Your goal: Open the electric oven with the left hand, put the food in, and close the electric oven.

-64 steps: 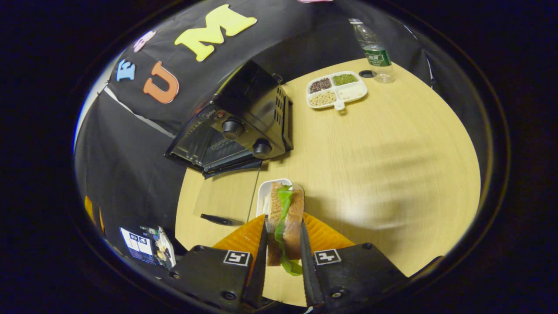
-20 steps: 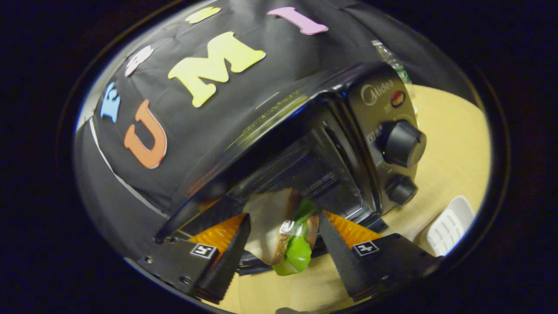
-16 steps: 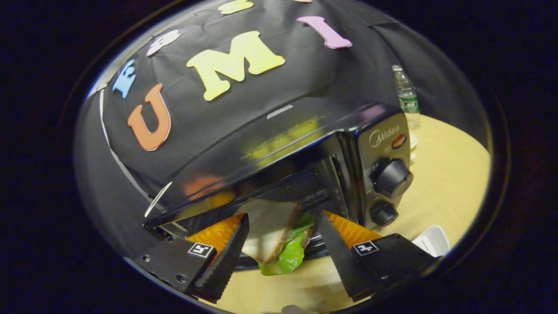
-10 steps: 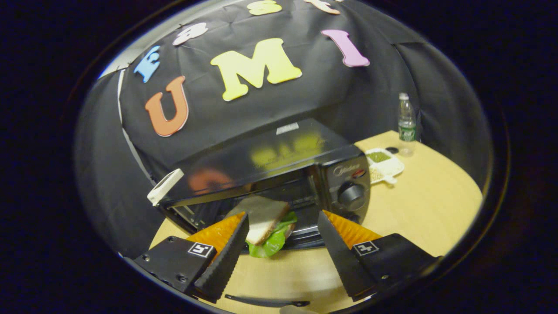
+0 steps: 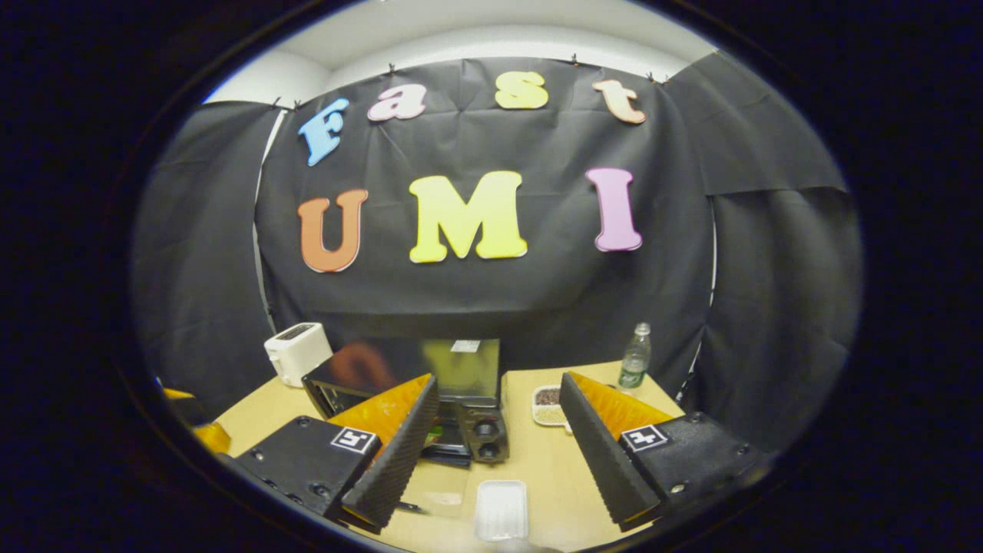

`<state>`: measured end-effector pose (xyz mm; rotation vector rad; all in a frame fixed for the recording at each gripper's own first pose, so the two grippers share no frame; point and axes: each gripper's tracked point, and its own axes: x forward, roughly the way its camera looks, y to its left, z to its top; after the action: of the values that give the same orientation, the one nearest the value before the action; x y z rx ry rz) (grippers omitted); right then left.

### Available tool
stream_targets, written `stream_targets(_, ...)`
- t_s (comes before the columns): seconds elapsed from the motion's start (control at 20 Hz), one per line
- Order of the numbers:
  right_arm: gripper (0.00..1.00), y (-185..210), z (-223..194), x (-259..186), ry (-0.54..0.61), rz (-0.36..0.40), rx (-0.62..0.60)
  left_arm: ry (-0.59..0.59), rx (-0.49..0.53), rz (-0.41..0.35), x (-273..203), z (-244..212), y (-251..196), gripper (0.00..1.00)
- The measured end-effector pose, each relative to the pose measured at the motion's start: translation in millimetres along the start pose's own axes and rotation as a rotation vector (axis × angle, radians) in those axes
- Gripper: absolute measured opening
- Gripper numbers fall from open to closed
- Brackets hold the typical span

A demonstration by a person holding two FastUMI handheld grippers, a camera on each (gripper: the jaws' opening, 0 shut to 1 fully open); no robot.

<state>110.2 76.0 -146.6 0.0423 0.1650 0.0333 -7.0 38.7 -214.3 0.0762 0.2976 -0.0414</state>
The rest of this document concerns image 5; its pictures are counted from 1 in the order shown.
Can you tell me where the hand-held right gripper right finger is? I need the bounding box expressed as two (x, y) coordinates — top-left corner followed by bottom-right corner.
(559, 371), (774, 533)

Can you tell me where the white plastic tray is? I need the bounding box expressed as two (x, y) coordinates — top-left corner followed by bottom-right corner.
(475, 481), (530, 543)

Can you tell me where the white divided dish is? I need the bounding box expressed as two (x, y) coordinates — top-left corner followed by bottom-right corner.
(531, 385), (574, 433)

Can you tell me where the black electric oven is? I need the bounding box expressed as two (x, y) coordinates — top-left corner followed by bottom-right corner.
(302, 338), (510, 514)

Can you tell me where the clear plastic bottle green label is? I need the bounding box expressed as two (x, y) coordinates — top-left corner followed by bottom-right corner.
(618, 323), (652, 389)

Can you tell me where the white toaster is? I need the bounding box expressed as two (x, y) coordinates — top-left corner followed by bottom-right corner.
(264, 323), (333, 388)

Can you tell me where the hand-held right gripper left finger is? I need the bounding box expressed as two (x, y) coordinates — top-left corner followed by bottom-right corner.
(233, 373), (441, 534)

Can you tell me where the black backdrop cloth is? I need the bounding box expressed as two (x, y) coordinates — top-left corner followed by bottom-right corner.
(131, 54), (865, 454)

